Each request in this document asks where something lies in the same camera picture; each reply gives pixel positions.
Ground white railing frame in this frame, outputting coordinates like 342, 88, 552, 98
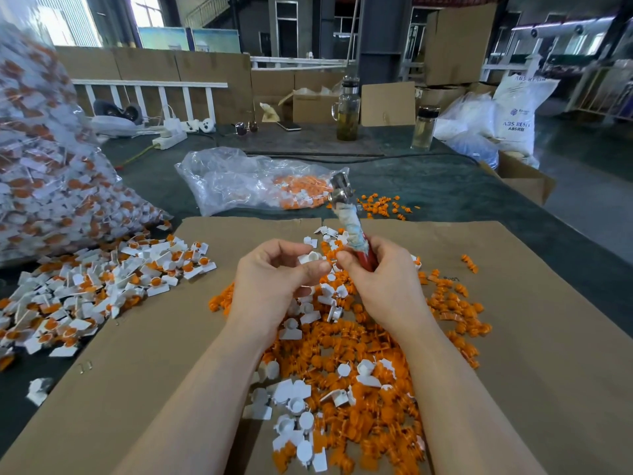
71, 79, 229, 125

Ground open cardboard box with paper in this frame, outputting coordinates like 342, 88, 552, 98
276, 86, 340, 125

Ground person's left hand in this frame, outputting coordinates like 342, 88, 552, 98
227, 239, 332, 344

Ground silver red-handled pliers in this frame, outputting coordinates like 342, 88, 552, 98
329, 171, 379, 272

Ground dark steel pillar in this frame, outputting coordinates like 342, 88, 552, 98
357, 0, 413, 83

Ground white woven sack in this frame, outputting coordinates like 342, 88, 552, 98
491, 54, 561, 169

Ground flat brown cardboard panel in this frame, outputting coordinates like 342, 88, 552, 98
360, 82, 417, 127

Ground brown cardboard sheet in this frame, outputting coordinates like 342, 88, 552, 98
0, 216, 328, 475
321, 220, 633, 475

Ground pile of assembled white-orange parts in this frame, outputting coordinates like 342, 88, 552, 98
0, 225, 219, 404

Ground glass bottle with black lid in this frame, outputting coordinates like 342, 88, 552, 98
410, 106, 440, 150

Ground pile of orange and white parts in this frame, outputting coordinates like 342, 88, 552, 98
208, 225, 493, 475

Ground large clear bag of seals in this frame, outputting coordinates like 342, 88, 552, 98
0, 19, 171, 263

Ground person's right hand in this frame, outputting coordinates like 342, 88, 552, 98
336, 237, 437, 342

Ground white oval plastic device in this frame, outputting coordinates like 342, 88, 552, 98
89, 114, 142, 139

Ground clear blue plastic bag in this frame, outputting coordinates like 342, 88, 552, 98
434, 92, 500, 169

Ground row of upright cardboard sheets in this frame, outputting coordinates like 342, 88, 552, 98
54, 45, 348, 125

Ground white power strip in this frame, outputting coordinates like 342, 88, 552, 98
135, 115, 216, 150

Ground scatter of orange offcuts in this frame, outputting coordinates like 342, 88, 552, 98
356, 191, 421, 222

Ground white metal rack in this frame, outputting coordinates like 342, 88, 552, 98
564, 60, 633, 119

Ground person's left forearm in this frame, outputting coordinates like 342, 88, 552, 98
113, 331, 270, 475

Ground glass tea jar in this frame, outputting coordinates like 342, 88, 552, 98
331, 76, 362, 143

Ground tall brown cardboard box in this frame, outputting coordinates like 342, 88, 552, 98
422, 3, 498, 87

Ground small clear plastic bag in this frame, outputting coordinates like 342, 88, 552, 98
175, 146, 349, 216

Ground open brown cardboard box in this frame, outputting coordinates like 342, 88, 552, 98
479, 151, 556, 206

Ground person's right forearm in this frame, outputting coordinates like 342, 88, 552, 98
400, 326, 547, 475

